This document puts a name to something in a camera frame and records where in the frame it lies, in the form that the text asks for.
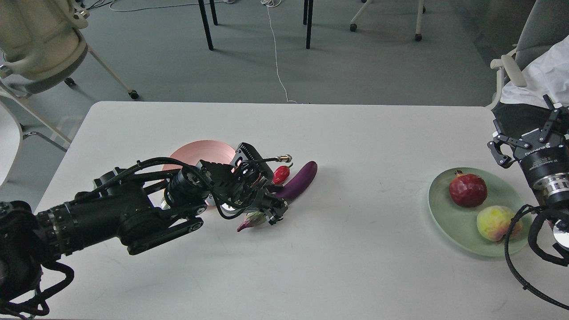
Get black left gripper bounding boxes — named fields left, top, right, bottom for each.
left=196, top=142, right=288, bottom=225

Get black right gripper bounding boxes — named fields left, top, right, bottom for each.
left=487, top=94, right=569, bottom=196

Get red chili pepper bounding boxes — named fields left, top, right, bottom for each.
left=272, top=163, right=293, bottom=185

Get purple eggplant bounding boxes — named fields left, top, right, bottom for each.
left=236, top=161, right=318, bottom=232

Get red pomegranate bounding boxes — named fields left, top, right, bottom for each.
left=449, top=170, right=488, bottom=208

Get yellow green apple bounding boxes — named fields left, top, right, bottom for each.
left=476, top=205, right=516, bottom=243

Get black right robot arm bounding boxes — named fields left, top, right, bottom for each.
left=487, top=95, right=568, bottom=267

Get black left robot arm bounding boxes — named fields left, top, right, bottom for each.
left=1, top=143, right=292, bottom=305

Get white cloth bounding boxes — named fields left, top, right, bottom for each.
left=500, top=36, right=569, bottom=108

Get pink plastic plate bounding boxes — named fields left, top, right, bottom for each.
left=169, top=140, right=236, bottom=166

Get grey office chair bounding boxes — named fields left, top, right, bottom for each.
left=488, top=0, right=568, bottom=109

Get light green plate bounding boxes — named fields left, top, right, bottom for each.
left=428, top=167, right=526, bottom=257

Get white chair base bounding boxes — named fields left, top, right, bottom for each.
left=348, top=0, right=427, bottom=43

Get black table legs right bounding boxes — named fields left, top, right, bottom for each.
left=302, top=0, right=314, bottom=49

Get black table legs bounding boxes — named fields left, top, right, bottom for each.
left=302, top=0, right=314, bottom=49
left=198, top=0, right=219, bottom=51

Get black table legs left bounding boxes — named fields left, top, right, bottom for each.
left=198, top=0, right=219, bottom=51

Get beige office chair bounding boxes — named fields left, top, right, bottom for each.
left=0, top=0, right=139, bottom=143

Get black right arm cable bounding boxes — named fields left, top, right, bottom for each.
left=504, top=204, right=569, bottom=311

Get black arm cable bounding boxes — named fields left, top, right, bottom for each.
left=504, top=204, right=569, bottom=311
left=0, top=260, right=75, bottom=320

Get white floor cable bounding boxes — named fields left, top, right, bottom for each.
left=260, top=0, right=297, bottom=104

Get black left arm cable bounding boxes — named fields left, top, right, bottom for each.
left=0, top=260, right=75, bottom=320

